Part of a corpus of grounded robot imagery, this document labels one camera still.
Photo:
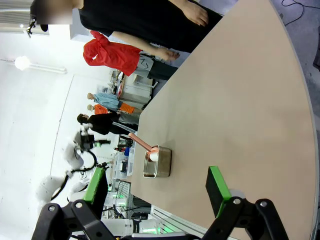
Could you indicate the person in black t-shirt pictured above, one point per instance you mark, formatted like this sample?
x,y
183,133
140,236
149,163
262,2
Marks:
x,y
140,17

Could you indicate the person's left hand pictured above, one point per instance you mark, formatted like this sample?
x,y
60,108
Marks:
x,y
196,13

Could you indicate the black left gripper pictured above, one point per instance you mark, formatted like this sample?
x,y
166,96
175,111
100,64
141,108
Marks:
x,y
87,141

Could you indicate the clear plastic drawer boxes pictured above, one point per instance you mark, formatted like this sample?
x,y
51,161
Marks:
x,y
123,165

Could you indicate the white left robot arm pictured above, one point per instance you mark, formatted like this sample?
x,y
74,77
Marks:
x,y
45,190

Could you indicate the mannequin in blue shirt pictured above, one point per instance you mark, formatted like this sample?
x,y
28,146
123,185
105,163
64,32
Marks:
x,y
107,100

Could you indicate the person in red jacket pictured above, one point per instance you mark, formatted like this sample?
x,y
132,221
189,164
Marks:
x,y
112,55

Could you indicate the black ceiling camera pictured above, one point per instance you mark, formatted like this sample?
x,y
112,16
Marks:
x,y
31,26

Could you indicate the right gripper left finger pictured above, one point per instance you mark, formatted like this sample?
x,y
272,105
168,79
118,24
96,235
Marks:
x,y
82,220

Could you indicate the person's right forearm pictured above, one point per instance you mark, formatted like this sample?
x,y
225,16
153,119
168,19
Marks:
x,y
135,41

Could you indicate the mannequin in orange shirt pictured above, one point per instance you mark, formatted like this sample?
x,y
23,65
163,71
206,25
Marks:
x,y
100,109

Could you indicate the rectangular stainless steel container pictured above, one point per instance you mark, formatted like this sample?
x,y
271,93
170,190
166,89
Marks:
x,y
163,162

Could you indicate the walking person in black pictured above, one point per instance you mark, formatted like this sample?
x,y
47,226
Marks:
x,y
105,123

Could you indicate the pink lint roller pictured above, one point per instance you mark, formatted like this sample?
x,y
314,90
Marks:
x,y
140,142

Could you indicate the aluminium table frame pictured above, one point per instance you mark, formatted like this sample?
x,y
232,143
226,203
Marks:
x,y
175,220

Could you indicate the round white ceiling lamp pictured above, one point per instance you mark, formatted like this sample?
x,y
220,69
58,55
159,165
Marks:
x,y
22,63

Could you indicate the person's right hand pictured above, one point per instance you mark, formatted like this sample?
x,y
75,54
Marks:
x,y
168,54

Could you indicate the white storage cabinets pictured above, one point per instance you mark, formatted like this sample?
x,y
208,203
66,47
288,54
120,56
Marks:
x,y
135,87

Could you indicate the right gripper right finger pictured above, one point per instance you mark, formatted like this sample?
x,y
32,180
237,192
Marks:
x,y
240,218

